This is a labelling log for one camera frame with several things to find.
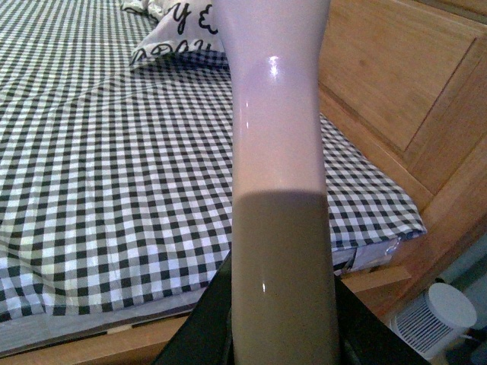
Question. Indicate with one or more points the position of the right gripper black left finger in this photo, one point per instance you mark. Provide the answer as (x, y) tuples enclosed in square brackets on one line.
[(206, 336)]

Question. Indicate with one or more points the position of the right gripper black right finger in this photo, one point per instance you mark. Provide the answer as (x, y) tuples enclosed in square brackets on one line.
[(363, 338)]

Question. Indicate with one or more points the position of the beige hand brush black bristles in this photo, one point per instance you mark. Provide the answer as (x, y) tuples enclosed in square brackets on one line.
[(283, 306)]

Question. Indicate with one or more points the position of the white cylindrical air purifier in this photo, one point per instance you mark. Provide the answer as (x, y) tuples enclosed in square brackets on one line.
[(433, 320)]

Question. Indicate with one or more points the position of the black white checkered bed sheet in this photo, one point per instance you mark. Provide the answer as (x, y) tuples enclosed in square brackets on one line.
[(115, 167)]

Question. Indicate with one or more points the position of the wooden bed headboard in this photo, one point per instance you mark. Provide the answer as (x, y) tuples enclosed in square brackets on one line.
[(405, 82)]

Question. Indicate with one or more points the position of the white pillow black lettering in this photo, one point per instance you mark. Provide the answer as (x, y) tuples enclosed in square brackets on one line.
[(186, 29)]

